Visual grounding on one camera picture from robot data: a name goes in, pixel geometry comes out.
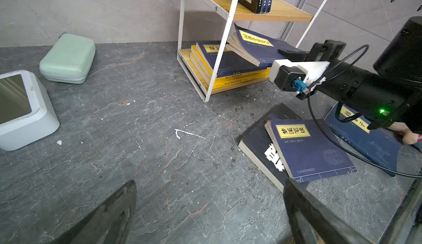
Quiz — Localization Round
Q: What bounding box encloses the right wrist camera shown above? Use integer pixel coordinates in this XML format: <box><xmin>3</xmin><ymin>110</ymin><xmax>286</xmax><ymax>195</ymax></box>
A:
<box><xmin>269</xmin><ymin>59</ymin><xmax>330</xmax><ymax>94</ymax></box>

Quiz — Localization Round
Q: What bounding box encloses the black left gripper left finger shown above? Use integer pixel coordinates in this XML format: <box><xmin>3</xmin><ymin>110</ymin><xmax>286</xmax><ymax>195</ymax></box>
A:
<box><xmin>51</xmin><ymin>180</ymin><xmax>137</xmax><ymax>244</ymax></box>

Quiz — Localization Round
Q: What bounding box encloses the yellow cartoon book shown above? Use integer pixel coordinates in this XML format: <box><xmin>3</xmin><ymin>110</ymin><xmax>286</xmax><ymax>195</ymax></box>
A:
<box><xmin>190</xmin><ymin>42</ymin><xmax>270</xmax><ymax>88</ymax></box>

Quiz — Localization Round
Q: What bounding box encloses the white digital clock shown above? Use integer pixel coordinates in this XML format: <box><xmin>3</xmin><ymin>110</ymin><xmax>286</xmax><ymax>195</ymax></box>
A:
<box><xmin>1</xmin><ymin>70</ymin><xmax>60</xmax><ymax>151</ymax></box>

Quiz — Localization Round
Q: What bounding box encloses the white wooden two-tier shelf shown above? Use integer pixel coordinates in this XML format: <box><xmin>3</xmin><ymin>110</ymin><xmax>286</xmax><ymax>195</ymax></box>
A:
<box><xmin>176</xmin><ymin>0</ymin><xmax>341</xmax><ymax>103</ymax></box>

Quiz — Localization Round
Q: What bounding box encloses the yellow book on lower shelf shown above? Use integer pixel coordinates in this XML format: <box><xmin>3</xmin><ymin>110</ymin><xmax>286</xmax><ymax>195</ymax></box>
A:
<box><xmin>183</xmin><ymin>52</ymin><xmax>270</xmax><ymax>93</ymax></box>

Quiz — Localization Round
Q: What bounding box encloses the navy book with yellow label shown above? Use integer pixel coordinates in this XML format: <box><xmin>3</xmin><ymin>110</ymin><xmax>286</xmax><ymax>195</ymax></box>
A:
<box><xmin>226</xmin><ymin>26</ymin><xmax>301</xmax><ymax>67</ymax></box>

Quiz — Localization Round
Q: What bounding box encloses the blue book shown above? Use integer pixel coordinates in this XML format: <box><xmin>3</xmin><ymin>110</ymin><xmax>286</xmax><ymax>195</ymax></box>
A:
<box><xmin>325</xmin><ymin>105</ymin><xmax>402</xmax><ymax>171</ymax></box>

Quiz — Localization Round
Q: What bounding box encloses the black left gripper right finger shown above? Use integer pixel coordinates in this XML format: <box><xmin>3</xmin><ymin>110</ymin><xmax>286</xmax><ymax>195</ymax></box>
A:
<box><xmin>283</xmin><ymin>179</ymin><xmax>372</xmax><ymax>244</ymax></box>

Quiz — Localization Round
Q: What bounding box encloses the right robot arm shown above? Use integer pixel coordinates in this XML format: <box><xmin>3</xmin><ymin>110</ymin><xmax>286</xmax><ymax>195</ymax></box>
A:
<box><xmin>270</xmin><ymin>16</ymin><xmax>422</xmax><ymax>134</ymax></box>

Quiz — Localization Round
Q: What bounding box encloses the mint green case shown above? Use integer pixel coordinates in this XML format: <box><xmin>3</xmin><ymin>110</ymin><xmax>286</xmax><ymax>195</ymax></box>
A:
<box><xmin>39</xmin><ymin>33</ymin><xmax>96</xmax><ymax>84</ymax></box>

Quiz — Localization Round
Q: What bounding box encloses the black-haired doll plush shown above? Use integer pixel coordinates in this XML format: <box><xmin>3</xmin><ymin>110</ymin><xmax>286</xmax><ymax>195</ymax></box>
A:
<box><xmin>388</xmin><ymin>122</ymin><xmax>422</xmax><ymax>152</ymax></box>

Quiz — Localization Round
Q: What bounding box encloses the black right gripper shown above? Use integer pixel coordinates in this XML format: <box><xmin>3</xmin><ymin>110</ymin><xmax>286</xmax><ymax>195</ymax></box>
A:
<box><xmin>278</xmin><ymin>39</ymin><xmax>346</xmax><ymax>62</ymax></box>

